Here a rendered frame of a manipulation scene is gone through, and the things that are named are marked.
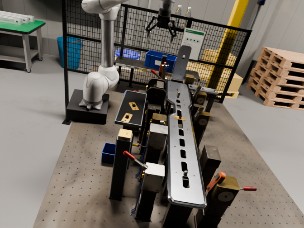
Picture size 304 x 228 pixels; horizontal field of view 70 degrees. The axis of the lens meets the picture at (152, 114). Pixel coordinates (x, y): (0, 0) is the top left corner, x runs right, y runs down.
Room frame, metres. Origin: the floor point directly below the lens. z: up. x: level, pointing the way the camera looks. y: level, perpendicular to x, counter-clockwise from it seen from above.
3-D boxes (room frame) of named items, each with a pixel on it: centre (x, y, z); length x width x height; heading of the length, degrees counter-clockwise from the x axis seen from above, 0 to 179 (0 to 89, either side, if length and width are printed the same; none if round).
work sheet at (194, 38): (2.35, -0.25, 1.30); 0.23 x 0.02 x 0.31; 93
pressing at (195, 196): (1.31, -0.21, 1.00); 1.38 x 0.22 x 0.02; 3
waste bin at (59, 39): (4.09, 1.82, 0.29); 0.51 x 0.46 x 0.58; 102
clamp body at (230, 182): (0.75, -0.43, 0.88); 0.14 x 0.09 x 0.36; 93
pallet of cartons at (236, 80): (4.41, -0.97, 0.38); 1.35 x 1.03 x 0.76; 103
